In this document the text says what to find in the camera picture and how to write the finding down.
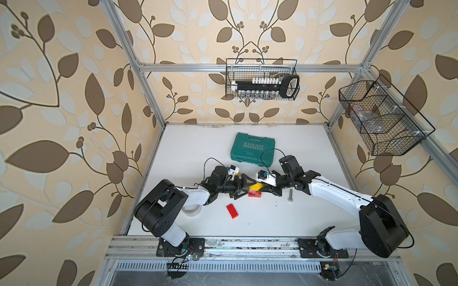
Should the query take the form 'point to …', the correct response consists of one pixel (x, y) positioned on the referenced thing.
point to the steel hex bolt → (290, 198)
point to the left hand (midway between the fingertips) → (250, 185)
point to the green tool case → (254, 149)
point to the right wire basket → (388, 124)
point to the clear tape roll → (191, 210)
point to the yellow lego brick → (256, 186)
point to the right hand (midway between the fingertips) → (261, 183)
